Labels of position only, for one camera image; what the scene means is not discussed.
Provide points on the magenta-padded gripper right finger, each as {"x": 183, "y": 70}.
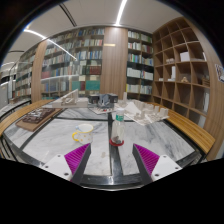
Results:
{"x": 165, "y": 165}

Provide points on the white ramp architectural model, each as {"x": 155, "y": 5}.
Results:
{"x": 70, "y": 100}

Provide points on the tall bookshelf wall with books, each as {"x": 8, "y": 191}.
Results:
{"x": 80, "y": 63}

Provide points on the brown model on wooden board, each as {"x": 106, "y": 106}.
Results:
{"x": 36, "y": 118}

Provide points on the flat round red coaster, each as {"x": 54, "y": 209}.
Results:
{"x": 116, "y": 144}

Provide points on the wooden cubby shelf unit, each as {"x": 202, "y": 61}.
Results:
{"x": 186, "y": 76}

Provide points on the clear plastic bottle green label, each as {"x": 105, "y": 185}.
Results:
{"x": 118, "y": 130}

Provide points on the long ceiling light strip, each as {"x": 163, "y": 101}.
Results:
{"x": 121, "y": 11}

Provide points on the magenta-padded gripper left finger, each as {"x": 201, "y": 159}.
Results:
{"x": 56, "y": 165}

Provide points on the small gold wall plaque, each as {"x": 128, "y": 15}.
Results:
{"x": 109, "y": 45}

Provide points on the white city architectural model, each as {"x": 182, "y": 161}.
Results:
{"x": 146, "y": 113}

